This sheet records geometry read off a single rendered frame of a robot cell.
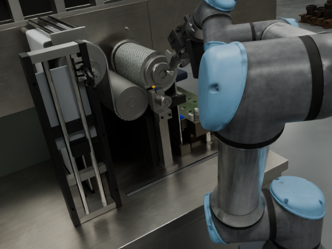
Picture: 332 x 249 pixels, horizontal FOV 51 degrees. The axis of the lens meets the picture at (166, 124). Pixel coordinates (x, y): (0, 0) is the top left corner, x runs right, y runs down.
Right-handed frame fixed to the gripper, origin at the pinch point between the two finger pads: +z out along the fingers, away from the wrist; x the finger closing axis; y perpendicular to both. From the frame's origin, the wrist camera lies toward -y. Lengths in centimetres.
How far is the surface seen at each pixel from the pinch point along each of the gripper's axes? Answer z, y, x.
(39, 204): 34, -20, 52
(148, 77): 6.0, 2.1, 7.8
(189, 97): 34.5, -2.1, -19.8
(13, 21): 19, 40, 39
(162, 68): 4.0, 2.9, 2.6
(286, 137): 149, -39, -158
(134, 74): 12.4, 6.9, 9.1
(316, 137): 137, -49, -177
